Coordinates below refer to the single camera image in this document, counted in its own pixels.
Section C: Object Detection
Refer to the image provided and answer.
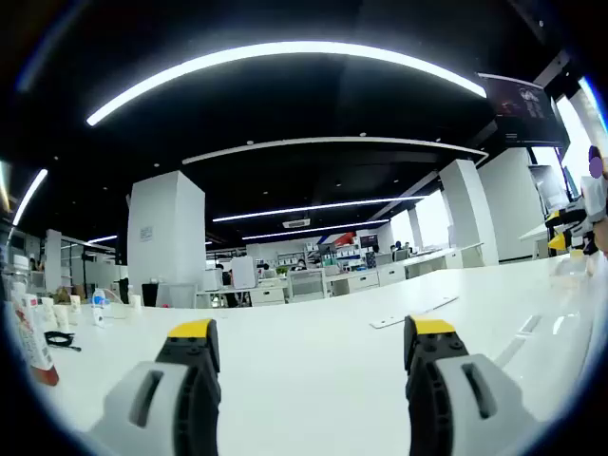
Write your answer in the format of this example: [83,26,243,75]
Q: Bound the clear plastic storage box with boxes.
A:
[550,249,602,287]

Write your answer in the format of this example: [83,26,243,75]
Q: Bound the flat metal strip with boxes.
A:
[369,295,460,330]

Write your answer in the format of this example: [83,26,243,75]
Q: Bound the white office chair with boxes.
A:
[286,268,328,304]

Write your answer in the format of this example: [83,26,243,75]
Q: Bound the row of white desks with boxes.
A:
[327,241,486,298]

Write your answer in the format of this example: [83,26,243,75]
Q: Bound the hanging dark screen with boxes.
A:
[476,71,572,146]

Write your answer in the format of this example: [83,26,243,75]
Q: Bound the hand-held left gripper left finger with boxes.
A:
[89,318,222,456]

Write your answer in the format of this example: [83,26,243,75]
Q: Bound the coiled black cable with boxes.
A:
[44,330,84,353]

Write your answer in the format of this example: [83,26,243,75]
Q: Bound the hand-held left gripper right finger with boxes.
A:
[403,313,542,456]

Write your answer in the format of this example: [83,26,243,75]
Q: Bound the small blue labelled water bottle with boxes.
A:
[91,286,114,328]

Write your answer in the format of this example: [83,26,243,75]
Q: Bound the white box appliance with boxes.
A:
[230,256,260,290]

